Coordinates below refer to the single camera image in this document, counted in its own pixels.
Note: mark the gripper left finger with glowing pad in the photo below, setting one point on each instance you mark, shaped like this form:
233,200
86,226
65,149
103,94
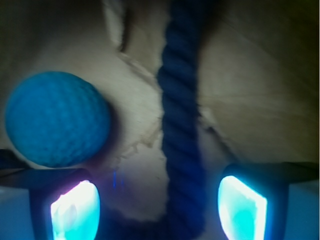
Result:
46,204

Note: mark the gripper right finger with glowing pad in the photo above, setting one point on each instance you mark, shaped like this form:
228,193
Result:
270,201

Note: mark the teal blue ball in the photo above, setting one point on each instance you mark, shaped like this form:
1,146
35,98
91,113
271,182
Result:
56,119

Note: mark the brown paper bag bin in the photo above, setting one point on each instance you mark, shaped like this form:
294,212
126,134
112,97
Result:
258,87

